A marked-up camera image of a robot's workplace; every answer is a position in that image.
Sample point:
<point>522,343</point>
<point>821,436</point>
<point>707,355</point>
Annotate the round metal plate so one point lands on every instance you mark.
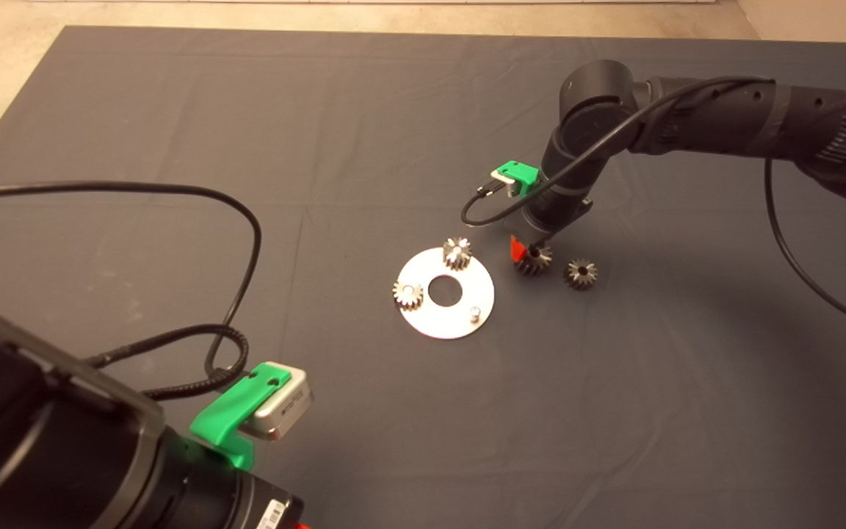
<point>430,323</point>

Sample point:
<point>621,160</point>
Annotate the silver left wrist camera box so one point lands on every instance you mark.
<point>283,408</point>

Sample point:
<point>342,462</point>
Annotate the small dark steel gear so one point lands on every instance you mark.
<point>582,274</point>

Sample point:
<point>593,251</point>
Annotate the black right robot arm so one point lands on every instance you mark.
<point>724,117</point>

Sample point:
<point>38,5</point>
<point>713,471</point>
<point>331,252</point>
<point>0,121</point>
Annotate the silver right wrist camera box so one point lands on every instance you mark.
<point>502,178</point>

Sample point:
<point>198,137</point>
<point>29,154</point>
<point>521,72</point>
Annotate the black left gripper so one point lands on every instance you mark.
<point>217,499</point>

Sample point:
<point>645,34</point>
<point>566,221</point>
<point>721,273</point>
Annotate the large steel gear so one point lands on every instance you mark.
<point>533,266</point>

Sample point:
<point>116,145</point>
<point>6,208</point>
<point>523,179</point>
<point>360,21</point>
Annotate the green right camera mount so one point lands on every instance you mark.
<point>524,175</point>

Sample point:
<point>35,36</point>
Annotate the green left camera mount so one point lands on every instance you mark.
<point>228,415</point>

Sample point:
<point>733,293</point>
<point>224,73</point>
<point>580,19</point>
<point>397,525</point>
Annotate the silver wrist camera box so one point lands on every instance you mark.
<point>283,408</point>
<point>502,178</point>

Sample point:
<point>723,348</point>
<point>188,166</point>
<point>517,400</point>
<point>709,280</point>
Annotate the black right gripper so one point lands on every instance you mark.
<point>559,209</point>

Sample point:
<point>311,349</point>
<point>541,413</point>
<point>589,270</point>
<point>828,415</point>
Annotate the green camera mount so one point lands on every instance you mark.
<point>524,175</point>
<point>228,415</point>

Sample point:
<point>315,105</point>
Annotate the dark grey table cloth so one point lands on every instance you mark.
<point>320,147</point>

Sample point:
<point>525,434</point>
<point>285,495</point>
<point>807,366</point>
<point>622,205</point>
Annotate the small steel spur gear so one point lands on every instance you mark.
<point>457,254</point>
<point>407,295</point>

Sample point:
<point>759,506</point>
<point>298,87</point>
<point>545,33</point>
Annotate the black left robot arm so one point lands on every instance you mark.
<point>41,426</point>

